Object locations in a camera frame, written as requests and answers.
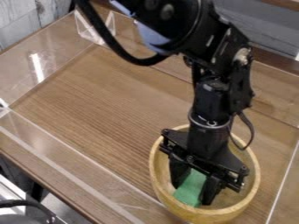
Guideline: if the brown wooden bowl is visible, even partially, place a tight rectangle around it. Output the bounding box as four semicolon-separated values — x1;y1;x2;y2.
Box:
148;124;260;224

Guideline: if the clear acrylic corner bracket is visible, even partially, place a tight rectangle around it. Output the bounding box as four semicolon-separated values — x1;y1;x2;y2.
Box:
73;10;116;46

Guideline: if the green rectangular block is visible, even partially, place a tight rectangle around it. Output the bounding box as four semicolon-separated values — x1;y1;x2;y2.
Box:
172;170;207;207

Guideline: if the clear acrylic front wall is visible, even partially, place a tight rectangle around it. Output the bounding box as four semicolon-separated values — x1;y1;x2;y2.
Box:
0;108;184;224

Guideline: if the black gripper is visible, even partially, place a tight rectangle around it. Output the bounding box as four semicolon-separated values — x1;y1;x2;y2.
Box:
159;115;248;206

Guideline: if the black cable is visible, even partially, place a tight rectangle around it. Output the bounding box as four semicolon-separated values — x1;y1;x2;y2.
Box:
0;199;59;224

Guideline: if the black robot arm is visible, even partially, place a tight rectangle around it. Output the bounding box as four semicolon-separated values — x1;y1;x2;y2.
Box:
75;0;253;207

